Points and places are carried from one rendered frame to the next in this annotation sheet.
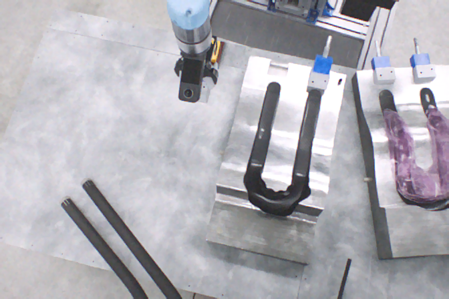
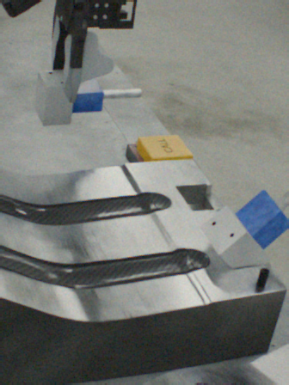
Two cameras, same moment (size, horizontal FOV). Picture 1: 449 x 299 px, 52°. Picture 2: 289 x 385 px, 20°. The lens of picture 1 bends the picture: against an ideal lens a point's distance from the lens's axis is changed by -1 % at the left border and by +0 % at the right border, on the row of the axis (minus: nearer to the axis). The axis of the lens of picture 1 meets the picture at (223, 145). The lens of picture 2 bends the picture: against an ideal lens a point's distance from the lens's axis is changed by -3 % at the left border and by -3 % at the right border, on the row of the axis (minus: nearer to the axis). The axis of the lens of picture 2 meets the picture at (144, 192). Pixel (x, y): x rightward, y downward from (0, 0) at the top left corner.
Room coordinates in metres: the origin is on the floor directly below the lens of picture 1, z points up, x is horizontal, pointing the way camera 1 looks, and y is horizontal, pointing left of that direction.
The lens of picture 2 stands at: (-0.08, -0.73, 1.38)
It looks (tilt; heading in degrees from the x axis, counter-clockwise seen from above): 31 degrees down; 48
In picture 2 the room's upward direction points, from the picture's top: 8 degrees clockwise
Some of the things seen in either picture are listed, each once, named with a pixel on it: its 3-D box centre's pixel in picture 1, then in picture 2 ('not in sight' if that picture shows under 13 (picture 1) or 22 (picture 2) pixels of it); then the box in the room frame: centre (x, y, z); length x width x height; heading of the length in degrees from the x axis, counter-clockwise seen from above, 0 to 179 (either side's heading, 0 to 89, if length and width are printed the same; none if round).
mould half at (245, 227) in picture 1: (277, 155); (12, 257); (0.29, -0.14, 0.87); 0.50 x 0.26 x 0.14; 162
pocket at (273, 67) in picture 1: (277, 71); (199, 210); (0.52, -0.16, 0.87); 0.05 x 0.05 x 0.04; 72
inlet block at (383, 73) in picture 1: (380, 61); not in sight; (0.53, -0.45, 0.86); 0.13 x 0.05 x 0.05; 179
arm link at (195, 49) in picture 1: (192, 33); not in sight; (0.49, 0.05, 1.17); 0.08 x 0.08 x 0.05
